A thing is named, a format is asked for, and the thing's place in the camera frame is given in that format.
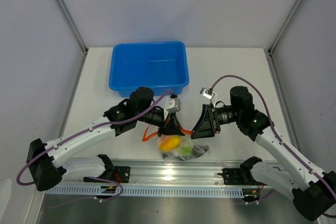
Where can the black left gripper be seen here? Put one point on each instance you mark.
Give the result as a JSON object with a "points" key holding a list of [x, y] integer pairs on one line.
{"points": [[171, 127]]}

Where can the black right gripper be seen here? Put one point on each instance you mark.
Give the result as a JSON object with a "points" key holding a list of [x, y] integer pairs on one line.
{"points": [[205, 127]]}

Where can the orange yellow mango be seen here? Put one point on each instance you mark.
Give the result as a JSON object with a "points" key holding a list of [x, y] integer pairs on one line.
{"points": [[169, 143]]}

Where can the clear orange-zip plastic bag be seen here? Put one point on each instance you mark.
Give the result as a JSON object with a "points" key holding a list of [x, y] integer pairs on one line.
{"points": [[154, 135]]}

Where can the grey toy fish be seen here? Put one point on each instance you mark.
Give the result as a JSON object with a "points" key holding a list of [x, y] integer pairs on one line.
{"points": [[198, 151]]}

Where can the white cauliflower with leaves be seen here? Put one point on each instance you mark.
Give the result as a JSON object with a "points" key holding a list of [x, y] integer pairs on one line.
{"points": [[185, 148]]}

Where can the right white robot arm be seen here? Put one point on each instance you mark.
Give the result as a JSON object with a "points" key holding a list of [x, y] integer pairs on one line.
{"points": [[309, 187]]}

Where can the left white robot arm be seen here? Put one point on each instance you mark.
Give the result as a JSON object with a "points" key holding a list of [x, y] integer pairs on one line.
{"points": [[53, 161]]}

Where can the blue plastic bin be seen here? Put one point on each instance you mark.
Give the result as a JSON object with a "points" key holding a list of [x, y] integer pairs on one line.
{"points": [[156, 65]]}

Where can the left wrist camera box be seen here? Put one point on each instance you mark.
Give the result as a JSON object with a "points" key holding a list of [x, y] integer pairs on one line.
{"points": [[172, 105]]}

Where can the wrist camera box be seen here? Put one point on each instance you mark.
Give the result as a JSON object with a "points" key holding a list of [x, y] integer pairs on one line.
{"points": [[172, 105], [209, 94]]}

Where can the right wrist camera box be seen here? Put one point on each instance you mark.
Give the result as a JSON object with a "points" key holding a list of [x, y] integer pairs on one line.
{"points": [[209, 94]]}

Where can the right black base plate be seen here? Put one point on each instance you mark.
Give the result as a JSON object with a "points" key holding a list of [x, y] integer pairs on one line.
{"points": [[236, 176]]}

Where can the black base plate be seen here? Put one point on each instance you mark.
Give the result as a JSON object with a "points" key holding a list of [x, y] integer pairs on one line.
{"points": [[119, 174], [236, 176]]}

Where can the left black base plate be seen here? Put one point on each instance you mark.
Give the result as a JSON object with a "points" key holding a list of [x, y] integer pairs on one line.
{"points": [[119, 174]]}

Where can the white slotted cable duct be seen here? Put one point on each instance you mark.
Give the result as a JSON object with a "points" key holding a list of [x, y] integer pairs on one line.
{"points": [[151, 191]]}

